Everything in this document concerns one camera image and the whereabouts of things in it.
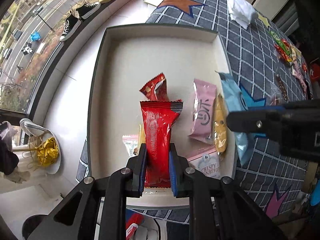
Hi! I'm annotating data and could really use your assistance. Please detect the light blue snack packet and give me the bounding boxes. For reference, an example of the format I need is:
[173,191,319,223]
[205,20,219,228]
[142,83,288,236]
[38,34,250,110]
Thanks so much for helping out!
[219,73,254,166]

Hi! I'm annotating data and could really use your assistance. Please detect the golden brown snack packet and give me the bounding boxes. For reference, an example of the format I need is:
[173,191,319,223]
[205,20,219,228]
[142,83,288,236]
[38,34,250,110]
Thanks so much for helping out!
[214,94,227,154]

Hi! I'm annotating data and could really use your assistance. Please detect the pink snack packet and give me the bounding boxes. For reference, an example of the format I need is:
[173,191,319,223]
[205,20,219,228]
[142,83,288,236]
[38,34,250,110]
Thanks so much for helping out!
[188,79,217,145]

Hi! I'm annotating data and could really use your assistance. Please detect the red snack bar packet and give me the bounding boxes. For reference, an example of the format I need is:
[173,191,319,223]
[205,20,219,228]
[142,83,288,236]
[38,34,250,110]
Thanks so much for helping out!
[140,100,183,188]

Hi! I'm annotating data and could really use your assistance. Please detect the clear wrapped chocolate roll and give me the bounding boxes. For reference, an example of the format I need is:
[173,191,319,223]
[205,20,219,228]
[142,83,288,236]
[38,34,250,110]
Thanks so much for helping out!
[270,74,289,106]

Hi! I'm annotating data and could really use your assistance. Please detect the crispy berry snack box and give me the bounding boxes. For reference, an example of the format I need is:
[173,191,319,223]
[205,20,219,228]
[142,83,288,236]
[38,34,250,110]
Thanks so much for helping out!
[187,145,221,179]

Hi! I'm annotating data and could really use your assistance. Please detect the long pink snack bar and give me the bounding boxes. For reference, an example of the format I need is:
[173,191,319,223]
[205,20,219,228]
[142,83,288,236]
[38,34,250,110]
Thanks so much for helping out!
[291,60,308,96]

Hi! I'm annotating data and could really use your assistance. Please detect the grey grid patterned carpet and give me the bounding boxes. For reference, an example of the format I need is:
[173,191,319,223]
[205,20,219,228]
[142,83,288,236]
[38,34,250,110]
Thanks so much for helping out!
[87,0,307,223]

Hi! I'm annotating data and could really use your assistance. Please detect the small red candy packet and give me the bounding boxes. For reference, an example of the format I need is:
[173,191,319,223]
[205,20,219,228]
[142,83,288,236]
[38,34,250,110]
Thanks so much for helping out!
[301,62,308,73]

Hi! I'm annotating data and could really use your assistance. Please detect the yellow crumpled bag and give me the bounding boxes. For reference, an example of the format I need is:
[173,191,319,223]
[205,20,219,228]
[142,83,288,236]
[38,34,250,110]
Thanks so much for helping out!
[36,137,60,167]

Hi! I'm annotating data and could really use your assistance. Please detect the small red snack packet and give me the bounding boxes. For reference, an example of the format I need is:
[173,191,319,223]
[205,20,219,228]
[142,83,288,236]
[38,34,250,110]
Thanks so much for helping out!
[274,44,292,63]

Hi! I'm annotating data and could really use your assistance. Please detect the red yellow snack bag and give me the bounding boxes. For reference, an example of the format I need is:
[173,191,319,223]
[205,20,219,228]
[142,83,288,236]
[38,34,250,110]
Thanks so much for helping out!
[281,38,297,63]

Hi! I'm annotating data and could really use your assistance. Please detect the green snack bag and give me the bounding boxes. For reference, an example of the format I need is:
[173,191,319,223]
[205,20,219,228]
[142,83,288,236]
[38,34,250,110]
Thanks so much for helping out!
[269,31,287,51]

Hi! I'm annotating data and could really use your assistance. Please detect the white crumpled tissue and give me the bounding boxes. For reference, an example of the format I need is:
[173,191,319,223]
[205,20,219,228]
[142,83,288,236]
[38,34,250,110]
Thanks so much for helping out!
[227,0,258,30]

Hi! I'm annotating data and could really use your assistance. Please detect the opened red snack packet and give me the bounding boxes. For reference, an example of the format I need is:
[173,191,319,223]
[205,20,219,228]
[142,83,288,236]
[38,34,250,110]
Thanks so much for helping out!
[139,73,169,101]

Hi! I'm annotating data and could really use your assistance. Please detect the white green storage box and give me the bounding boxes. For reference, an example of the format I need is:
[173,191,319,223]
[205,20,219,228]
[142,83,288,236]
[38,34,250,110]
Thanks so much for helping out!
[86,23,238,209]

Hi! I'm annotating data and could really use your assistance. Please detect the black white sneaker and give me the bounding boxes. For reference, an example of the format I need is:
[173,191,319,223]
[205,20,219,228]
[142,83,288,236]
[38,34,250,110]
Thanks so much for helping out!
[60,14,82,42]

